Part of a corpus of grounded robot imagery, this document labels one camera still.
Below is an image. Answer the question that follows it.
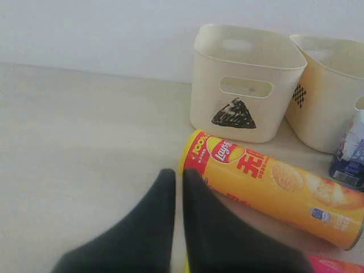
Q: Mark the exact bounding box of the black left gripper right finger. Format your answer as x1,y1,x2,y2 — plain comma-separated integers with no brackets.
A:
183,169,314,272

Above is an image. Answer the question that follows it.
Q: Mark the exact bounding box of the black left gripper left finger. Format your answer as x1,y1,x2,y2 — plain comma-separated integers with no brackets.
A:
53,169,176,272

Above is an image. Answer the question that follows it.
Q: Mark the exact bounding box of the blue instant noodle bag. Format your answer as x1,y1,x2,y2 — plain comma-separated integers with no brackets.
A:
329,110,363,192

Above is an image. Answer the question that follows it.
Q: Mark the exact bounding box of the yellow Lays chips can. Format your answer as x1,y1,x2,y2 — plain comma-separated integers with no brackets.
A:
179,130,363,250

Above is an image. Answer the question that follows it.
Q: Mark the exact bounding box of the pink Lays chips can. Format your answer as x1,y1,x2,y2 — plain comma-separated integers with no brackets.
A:
307,255,363,273

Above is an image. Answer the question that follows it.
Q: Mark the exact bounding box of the cream bin triangle mark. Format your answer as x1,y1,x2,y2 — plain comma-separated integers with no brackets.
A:
190,24,307,143

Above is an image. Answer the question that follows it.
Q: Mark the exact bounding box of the cream bin square mark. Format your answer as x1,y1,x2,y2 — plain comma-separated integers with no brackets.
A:
286,35,363,154

